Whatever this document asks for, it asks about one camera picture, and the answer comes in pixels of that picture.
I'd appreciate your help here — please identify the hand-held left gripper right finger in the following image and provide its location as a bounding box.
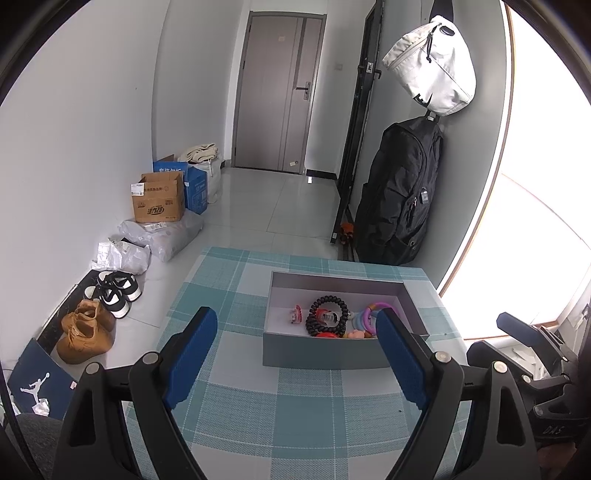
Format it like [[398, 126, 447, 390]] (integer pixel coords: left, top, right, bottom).
[[375, 307, 541, 480]]

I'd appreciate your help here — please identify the small black spiral hair tie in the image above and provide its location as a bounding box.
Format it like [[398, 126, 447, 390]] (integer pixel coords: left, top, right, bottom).
[[311, 295, 350, 320]]

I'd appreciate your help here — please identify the dark grey cushion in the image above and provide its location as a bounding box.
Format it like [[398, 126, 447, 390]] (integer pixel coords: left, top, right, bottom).
[[0, 413, 64, 480]]

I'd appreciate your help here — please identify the dark blue shoe box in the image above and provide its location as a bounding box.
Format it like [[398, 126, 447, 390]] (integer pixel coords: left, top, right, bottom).
[[8, 338, 78, 419]]

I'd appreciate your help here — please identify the grey rectangular box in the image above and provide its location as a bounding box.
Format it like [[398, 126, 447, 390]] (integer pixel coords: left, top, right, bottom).
[[262, 271, 430, 370]]

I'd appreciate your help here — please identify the black backpack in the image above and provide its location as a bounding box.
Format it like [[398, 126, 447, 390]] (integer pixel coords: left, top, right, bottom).
[[353, 115, 445, 266]]

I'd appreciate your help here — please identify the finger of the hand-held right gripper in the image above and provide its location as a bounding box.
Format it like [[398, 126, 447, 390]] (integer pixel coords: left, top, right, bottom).
[[465, 340, 539, 386], [496, 312, 580, 366]]

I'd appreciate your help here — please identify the brown shoe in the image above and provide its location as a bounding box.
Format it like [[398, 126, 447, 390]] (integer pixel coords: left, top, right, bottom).
[[56, 318, 115, 365], [62, 299, 115, 334]]

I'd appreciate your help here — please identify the bright window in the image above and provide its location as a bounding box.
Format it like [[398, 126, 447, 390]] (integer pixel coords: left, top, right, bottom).
[[436, 4, 591, 342]]

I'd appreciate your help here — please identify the white sack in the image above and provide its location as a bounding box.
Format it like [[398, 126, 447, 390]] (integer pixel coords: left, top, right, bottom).
[[198, 157, 223, 204]]

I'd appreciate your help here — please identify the white shoulder bag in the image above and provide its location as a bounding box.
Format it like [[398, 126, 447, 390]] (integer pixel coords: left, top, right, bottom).
[[381, 16, 477, 116]]

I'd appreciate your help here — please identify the beige folded cloth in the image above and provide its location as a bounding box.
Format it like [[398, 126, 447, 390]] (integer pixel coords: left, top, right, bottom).
[[178, 143, 221, 164]]

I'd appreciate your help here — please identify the teal checkered tablecloth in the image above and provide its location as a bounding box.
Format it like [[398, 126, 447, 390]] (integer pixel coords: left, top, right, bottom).
[[124, 246, 474, 480]]

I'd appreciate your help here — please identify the grey plastic parcel bag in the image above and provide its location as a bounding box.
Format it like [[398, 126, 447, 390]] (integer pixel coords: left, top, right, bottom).
[[119, 215, 205, 263]]

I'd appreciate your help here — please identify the large black spiral hair tie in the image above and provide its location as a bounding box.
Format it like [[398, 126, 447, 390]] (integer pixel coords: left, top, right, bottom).
[[305, 308, 348, 335]]

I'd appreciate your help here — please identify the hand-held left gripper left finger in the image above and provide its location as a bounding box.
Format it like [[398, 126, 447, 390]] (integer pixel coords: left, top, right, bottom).
[[52, 306, 219, 480]]

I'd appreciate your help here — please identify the grey door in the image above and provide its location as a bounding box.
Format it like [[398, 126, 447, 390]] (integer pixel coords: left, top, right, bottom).
[[232, 11, 327, 175]]

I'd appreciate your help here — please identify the white plastic parcel bag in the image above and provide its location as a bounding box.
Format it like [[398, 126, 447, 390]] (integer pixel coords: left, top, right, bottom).
[[91, 237, 152, 276]]

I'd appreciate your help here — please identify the purple ring bracelet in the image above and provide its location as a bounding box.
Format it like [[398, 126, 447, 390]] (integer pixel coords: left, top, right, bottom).
[[361, 301, 395, 333]]

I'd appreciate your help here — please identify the blue cardboard box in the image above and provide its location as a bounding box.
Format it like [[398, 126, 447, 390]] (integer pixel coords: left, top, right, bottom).
[[153, 154, 208, 216]]

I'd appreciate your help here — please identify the brown cardboard box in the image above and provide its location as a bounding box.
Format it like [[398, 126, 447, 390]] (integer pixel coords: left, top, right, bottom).
[[131, 172, 186, 223]]

